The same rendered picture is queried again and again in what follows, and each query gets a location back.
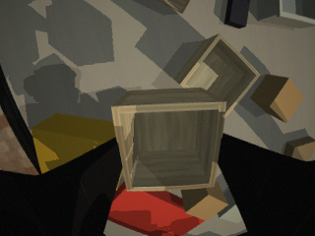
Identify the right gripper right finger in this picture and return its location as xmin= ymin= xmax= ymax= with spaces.
xmin=218 ymin=134 xmax=315 ymax=236

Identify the red flat rectangular block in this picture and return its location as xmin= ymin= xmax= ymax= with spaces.
xmin=107 ymin=181 xmax=205 ymax=236

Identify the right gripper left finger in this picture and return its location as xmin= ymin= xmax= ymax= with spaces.
xmin=0 ymin=138 xmax=122 ymax=236

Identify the yellow rectangular block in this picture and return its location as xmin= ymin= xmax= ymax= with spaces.
xmin=31 ymin=114 xmax=115 ymax=173

